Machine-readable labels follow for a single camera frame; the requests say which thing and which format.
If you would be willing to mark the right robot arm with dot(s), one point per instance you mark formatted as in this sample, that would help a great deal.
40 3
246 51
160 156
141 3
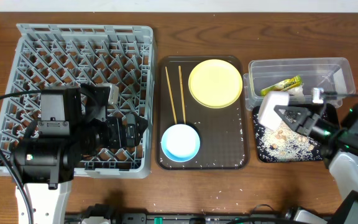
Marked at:
339 150

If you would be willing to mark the dark brown serving tray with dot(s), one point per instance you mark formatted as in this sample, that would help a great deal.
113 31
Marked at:
223 132

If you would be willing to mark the grey plastic dishwasher rack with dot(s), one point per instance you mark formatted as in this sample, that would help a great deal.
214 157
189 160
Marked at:
59 55

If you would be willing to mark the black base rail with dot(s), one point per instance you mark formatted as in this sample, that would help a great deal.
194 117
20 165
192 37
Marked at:
100 213

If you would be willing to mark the light blue bowl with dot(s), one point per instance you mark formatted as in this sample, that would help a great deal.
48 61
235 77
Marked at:
180 143

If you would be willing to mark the yellow round plate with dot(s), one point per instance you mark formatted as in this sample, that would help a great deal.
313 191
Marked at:
215 83

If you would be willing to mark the wooden chopstick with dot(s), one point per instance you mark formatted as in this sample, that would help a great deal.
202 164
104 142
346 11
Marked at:
182 94
171 96

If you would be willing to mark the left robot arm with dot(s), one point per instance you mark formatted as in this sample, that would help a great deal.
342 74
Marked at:
74 124

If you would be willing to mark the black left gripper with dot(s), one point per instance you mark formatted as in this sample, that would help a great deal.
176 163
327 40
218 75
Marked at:
128 138

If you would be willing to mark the right wooden chopstick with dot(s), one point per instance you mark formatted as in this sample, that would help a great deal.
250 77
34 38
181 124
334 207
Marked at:
182 94

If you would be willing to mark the pile of rice scraps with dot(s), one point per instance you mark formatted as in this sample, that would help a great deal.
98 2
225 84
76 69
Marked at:
287 144

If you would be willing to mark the clear plastic waste bin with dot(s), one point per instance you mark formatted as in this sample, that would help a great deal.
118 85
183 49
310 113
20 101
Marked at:
328 73

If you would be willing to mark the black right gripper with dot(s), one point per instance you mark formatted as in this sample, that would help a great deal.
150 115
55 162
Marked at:
307 124

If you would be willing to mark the left wooden chopstick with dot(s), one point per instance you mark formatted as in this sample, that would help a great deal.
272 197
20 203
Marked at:
171 96

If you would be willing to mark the green snack wrapper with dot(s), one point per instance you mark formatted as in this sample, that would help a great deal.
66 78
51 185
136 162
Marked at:
283 85

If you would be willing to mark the white bowl with food scraps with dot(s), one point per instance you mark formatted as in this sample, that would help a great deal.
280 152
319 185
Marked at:
267 117

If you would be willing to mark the black waste tray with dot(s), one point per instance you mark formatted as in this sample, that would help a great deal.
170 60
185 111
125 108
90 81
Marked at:
317 155

